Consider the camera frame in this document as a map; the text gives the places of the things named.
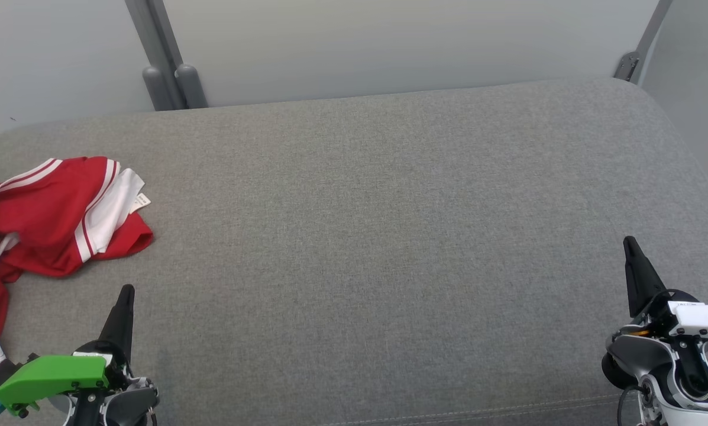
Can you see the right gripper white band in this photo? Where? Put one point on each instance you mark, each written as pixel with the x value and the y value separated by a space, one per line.
pixel 702 319

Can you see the red Bulls basketball jersey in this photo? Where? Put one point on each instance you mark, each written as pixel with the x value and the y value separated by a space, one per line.
pixel 40 213

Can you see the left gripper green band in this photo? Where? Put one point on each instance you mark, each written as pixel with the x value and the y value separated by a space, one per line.
pixel 52 376

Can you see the grey partition post with latch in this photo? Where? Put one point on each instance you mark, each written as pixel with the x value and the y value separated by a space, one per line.
pixel 155 41

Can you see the metal hinge bracket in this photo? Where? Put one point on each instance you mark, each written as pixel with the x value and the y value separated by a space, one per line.
pixel 627 66

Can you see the grey fabric sofa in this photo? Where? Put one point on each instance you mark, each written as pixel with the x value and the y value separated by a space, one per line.
pixel 354 236

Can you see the grey partition post with hinge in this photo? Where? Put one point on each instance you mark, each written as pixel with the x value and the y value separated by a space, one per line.
pixel 649 29

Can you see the grey rounded post foot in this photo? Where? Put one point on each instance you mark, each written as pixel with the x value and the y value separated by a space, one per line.
pixel 191 86
pixel 155 89

